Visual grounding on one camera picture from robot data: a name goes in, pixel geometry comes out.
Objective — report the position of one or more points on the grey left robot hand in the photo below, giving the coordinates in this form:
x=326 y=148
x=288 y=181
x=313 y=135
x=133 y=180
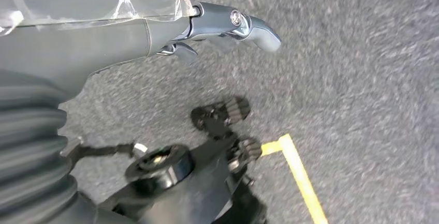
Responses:
x=85 y=27

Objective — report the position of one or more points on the black ribbed robot foot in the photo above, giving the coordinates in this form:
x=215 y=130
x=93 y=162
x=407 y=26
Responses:
x=247 y=150
x=223 y=112

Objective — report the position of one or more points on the yellow floor tape square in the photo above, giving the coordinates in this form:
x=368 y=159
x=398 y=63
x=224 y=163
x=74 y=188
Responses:
x=302 y=178

